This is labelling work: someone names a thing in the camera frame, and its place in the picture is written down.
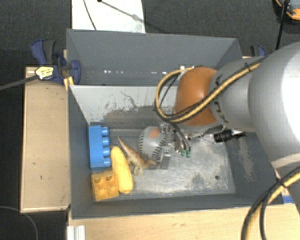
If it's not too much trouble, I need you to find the yellow toy corn cob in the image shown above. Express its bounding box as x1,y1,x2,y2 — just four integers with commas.
110,146,135,195

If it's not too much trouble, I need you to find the grey metal bin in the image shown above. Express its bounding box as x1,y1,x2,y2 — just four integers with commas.
65,28,284,219

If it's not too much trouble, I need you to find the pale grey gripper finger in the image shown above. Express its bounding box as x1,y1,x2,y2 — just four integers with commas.
160,147,172,170

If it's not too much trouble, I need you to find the grey ball with orange print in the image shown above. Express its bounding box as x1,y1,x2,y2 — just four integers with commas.
138,125,169,161

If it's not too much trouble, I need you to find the black cylinder on white bracket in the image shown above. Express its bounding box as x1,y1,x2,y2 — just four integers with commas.
189,129,247,144

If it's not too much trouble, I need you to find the pale wood board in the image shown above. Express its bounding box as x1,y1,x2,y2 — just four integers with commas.
19,66,72,214

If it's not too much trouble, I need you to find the brown toy dinosaur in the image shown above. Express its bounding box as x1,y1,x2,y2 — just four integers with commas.
117,136,158,176

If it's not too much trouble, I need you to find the blue toy brick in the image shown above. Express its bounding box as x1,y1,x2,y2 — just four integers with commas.
87,125,113,171

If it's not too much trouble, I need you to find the yellow toy brick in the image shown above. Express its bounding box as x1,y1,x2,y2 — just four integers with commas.
90,170,120,202

